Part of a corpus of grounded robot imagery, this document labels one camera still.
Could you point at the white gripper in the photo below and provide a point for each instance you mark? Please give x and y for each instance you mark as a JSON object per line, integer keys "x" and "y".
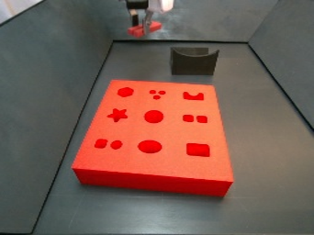
{"x": 151, "y": 6}

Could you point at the red double-square peg block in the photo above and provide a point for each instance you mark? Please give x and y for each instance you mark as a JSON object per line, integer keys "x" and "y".
{"x": 139, "y": 31}

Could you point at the red shape-sorting board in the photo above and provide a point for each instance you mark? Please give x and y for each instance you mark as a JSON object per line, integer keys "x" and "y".
{"x": 156, "y": 139}

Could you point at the black curved bracket stand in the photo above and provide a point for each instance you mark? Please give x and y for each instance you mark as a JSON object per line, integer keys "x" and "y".
{"x": 193, "y": 61}

